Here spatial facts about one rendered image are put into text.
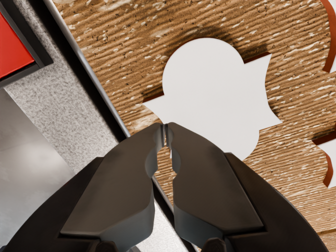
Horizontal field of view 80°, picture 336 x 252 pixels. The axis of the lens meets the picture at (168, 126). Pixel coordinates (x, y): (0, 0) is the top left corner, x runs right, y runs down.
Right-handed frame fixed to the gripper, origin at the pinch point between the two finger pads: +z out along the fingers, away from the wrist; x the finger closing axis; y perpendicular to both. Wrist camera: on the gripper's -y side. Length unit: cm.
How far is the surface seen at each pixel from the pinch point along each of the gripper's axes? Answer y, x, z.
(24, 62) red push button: -2.9, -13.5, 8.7
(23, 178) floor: 97, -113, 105
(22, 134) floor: 58, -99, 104
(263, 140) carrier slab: 6.5, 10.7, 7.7
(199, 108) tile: 1.8, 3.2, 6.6
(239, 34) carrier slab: -4.6, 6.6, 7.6
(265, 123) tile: 3.7, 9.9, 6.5
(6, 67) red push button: -2.5, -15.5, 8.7
